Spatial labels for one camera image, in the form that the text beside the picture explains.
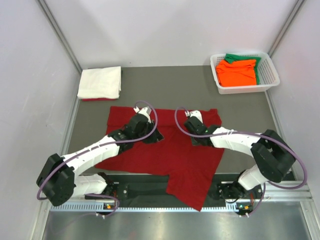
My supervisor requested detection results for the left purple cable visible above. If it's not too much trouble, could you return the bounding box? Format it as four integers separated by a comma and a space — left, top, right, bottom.
36, 100, 158, 219

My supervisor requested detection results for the green t shirt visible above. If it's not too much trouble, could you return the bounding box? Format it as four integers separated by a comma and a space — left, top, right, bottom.
224, 53, 261, 85

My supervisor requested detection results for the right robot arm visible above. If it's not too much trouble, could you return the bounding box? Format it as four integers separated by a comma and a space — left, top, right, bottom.
183, 116, 296, 199

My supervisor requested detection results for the folded white t shirt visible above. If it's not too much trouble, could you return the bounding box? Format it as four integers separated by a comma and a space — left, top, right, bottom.
77, 66, 122, 100

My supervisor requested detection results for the orange t shirt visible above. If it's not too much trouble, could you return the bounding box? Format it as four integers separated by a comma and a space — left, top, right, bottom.
215, 59, 257, 88

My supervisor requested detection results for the folded red t shirt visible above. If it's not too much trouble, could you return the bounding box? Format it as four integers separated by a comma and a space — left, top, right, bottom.
82, 98, 117, 102

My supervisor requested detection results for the dark red t shirt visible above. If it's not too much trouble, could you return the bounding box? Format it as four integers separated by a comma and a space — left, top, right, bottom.
95, 109, 224, 211

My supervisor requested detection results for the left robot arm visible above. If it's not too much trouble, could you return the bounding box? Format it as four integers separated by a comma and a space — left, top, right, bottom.
36, 113, 162, 207

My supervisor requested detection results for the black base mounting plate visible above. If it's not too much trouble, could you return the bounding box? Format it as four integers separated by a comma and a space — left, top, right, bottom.
99, 172, 262, 211

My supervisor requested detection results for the white plastic basket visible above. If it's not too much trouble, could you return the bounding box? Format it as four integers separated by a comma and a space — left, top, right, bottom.
210, 52, 280, 95

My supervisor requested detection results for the aluminium frame rail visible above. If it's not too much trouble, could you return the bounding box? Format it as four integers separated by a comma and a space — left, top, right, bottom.
36, 174, 307, 207

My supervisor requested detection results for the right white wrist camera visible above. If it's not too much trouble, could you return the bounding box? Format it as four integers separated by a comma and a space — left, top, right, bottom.
184, 110, 203, 123

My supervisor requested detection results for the purple cable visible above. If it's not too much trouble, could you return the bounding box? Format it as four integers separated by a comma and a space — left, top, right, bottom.
174, 106, 308, 217
36, 100, 158, 219

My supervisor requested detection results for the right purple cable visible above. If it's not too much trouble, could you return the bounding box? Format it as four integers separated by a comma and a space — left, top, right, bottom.
174, 106, 308, 217

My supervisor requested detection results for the grey slotted cable duct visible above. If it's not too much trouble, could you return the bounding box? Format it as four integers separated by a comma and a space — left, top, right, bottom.
49, 201, 254, 213

